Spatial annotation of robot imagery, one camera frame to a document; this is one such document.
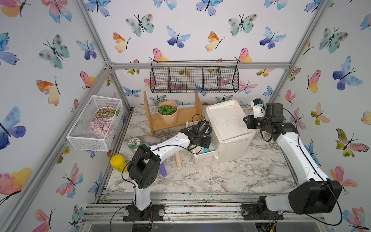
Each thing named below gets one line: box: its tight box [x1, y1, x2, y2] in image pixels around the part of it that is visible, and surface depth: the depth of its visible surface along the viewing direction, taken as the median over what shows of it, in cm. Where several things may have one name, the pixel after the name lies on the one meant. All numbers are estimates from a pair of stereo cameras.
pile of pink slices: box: [89, 117, 115, 140], surface depth 65 cm
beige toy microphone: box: [174, 151, 182, 168], surface depth 92 cm
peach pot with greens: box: [157, 100, 179, 126], surface depth 95 cm
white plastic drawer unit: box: [192, 99, 256, 164], surface depth 82 cm
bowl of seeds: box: [94, 106, 116, 120], surface depth 72 cm
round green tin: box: [127, 137, 141, 152], surface depth 93 cm
